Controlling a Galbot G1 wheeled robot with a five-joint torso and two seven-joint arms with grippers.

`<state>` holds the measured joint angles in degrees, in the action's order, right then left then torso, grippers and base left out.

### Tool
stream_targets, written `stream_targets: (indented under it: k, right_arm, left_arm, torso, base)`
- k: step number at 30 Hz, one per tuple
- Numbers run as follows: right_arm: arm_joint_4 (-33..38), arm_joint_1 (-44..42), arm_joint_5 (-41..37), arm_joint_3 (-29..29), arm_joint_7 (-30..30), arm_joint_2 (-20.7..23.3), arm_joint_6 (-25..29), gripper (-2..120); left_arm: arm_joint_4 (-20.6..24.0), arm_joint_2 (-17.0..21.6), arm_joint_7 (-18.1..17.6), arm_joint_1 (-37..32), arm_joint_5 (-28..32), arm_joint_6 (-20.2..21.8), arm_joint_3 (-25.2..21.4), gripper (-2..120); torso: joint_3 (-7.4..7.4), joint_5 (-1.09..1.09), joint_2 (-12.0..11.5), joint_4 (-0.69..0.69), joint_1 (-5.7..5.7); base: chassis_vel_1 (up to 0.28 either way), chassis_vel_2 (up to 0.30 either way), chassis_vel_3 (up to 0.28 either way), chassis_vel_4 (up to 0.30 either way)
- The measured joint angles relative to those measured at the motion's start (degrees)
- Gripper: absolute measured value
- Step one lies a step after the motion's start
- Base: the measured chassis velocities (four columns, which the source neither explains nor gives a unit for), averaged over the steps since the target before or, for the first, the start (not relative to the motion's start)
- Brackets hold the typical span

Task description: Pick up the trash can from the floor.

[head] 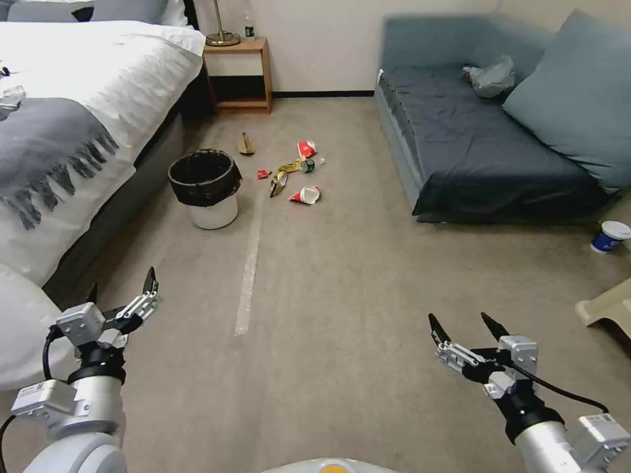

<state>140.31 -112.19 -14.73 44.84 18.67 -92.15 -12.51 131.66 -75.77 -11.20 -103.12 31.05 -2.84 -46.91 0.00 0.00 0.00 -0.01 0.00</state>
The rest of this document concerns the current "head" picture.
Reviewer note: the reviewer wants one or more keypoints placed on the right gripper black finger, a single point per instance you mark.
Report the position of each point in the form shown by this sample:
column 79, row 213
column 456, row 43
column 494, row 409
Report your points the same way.
column 495, row 329
column 453, row 355

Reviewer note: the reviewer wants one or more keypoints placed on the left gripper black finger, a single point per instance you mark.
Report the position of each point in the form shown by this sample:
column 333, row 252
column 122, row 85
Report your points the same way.
column 91, row 294
column 143, row 305

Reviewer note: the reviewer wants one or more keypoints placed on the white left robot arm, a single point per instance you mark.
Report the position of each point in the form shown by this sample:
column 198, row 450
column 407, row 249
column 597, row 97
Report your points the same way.
column 93, row 396

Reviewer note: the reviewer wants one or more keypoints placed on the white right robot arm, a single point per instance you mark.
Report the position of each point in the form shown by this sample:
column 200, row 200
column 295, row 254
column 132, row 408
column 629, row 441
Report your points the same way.
column 542, row 443

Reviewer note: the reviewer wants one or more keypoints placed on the white trash can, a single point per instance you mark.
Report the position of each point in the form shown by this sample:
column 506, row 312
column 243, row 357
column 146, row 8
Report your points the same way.
column 213, row 216

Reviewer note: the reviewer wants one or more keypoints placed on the crushed green can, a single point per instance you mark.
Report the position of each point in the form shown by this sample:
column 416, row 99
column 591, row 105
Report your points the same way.
column 309, row 166

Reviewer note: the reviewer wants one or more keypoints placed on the beige plastic stool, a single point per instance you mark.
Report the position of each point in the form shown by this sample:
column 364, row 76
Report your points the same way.
column 609, row 308

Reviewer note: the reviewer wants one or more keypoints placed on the black bin liner bag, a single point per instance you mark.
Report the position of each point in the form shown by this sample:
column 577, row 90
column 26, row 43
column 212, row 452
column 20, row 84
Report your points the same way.
column 202, row 194

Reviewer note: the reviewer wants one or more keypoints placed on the blue and white paper tub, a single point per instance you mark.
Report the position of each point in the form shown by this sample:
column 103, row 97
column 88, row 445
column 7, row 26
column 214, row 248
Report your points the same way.
column 610, row 239

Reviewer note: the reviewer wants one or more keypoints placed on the grey bed base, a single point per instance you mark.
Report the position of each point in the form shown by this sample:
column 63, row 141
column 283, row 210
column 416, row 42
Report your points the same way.
column 158, row 148

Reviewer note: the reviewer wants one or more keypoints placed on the grey fringed throw blanket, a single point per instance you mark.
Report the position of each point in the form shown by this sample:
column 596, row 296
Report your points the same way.
column 44, row 143

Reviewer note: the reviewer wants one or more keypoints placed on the small red wrapper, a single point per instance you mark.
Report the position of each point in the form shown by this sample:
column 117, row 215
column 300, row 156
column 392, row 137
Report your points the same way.
column 263, row 174

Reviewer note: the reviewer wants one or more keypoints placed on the gold and black snack packet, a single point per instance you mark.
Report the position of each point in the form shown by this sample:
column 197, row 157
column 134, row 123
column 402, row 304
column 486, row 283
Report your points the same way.
column 277, row 186

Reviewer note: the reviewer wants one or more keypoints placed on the dark blue sofa sheet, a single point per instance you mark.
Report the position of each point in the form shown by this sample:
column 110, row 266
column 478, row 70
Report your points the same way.
column 473, row 148

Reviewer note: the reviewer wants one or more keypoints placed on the brown paper scrap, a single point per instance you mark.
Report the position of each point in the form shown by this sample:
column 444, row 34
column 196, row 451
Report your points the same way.
column 246, row 145

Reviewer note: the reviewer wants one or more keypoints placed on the crushed red paper cup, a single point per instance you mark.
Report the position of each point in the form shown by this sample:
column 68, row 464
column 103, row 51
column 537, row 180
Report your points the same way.
column 306, row 195
column 305, row 149

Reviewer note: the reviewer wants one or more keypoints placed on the crumpled gold foil wrapper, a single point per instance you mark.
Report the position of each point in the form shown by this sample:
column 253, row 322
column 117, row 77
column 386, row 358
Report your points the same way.
column 288, row 168

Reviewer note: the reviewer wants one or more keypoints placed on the clear plastic wrapper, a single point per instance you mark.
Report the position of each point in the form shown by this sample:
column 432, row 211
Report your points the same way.
column 11, row 101

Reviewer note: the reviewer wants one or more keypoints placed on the white bed duvet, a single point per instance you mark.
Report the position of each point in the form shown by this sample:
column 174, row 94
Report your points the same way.
column 98, row 59

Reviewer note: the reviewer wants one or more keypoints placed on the blue-grey sofa cushion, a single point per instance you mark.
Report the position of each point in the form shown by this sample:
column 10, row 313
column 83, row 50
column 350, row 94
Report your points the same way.
column 577, row 103

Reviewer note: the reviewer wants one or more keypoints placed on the crumpled grey plastic bag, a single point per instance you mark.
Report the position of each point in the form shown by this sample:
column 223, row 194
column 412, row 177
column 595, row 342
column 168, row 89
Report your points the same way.
column 490, row 79

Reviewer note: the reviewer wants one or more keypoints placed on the wooden nightstand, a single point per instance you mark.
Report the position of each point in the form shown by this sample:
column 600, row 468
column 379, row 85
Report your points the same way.
column 236, row 51

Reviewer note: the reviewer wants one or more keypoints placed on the brass lamp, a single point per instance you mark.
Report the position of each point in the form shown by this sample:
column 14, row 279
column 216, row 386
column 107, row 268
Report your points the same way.
column 222, row 38

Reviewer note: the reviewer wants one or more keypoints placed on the grey bed pillows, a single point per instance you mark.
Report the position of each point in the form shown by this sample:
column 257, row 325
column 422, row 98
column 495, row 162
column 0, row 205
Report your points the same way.
column 123, row 10

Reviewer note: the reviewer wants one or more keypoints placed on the blue-grey sofa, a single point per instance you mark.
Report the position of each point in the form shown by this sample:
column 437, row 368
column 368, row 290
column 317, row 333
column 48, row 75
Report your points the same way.
column 443, row 39

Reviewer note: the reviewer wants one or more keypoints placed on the green plastic bottle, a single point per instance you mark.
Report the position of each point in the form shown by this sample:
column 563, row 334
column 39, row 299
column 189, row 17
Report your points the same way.
column 249, row 30

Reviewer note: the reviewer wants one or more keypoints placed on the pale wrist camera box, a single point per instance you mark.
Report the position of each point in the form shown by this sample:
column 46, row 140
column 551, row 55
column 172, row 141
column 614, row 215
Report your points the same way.
column 79, row 322
column 520, row 355

